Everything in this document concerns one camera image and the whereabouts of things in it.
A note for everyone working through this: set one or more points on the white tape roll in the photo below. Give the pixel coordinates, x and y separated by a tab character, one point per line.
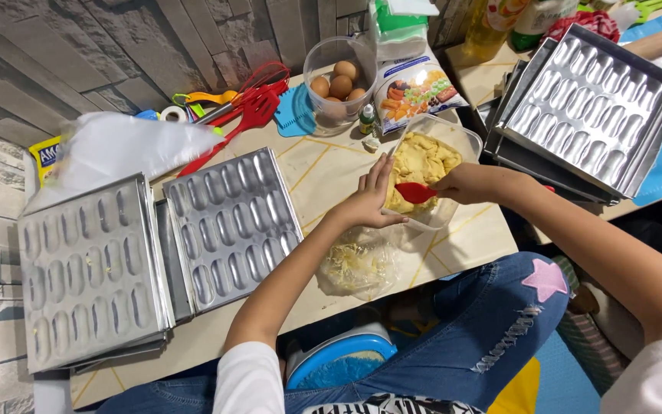
173	114

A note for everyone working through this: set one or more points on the orange measuring spoon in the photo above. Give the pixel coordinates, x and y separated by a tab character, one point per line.
210	96

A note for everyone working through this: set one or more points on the red slotted turner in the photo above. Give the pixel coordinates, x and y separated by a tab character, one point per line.
253	115

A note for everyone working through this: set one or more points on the small white crumpled wrapper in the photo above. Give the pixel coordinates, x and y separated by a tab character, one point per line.
372	144

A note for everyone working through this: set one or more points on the person's right fingers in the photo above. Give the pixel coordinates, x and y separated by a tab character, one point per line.
445	187

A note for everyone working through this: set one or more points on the clear plastic piping bag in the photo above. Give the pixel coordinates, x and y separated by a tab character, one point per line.
130	146

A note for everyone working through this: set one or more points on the brown egg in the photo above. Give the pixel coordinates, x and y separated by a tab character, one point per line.
346	69
334	106
341	86
357	94
319	87

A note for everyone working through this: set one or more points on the blue plastic dough scraper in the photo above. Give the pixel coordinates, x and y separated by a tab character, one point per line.
295	112

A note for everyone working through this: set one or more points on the clear plastic dough container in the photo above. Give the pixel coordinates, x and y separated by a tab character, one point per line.
457	138

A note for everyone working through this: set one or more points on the wooden rolling pin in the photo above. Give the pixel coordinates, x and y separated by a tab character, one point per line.
661	40

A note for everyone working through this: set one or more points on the small blue plastic item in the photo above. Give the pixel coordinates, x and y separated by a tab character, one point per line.
147	115

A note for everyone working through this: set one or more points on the white flour packet fruit print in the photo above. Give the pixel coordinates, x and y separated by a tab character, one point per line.
417	86

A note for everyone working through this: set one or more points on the blue and white plastic stool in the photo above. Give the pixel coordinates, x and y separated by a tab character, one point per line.
337	353

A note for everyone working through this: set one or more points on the red patterned cloth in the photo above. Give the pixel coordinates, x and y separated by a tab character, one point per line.
587	26

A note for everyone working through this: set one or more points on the yellow cooking oil bottle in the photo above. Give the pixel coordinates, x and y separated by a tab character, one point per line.
489	26

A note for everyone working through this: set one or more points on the yellow cookie dough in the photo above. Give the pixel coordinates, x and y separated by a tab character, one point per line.
420	161

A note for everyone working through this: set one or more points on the striped cloth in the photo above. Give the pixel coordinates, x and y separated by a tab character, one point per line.
592	351

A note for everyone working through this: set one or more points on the red silicone spatula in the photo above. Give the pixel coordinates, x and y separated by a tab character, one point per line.
414	192

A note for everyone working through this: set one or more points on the metal oval-mould baking tray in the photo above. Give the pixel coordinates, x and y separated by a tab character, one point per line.
233	224
589	103
89	270

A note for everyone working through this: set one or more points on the person's left hand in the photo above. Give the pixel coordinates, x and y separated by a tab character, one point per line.
365	204

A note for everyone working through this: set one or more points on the small green-capped bottle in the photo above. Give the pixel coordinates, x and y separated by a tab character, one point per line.
366	119

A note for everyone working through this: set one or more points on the clear plastic egg bowl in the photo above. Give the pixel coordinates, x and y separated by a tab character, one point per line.
322	60

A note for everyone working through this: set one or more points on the person's right hand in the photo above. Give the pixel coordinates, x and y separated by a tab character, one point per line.
474	184

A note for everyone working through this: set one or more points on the stack of metal trays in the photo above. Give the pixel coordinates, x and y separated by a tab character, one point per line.
515	158

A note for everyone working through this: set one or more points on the yellow packet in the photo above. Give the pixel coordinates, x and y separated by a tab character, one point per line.
45	158

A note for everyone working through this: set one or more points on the green plastic utensil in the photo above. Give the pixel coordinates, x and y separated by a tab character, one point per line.
653	8

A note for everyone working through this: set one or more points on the green bottle white label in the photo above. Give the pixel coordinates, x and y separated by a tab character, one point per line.
538	23

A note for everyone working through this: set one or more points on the crumpled clear plastic wrap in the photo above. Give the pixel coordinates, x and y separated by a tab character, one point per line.
357	264

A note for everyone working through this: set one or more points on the green and white packet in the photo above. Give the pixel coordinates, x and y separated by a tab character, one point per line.
400	26

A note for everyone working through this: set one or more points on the flat metal baking tray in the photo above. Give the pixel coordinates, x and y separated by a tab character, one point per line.
173	270

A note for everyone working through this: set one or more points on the person's white shirt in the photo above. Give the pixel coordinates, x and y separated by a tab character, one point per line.
247	379

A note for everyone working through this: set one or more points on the person's blue jeans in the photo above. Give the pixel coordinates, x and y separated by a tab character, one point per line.
480	328

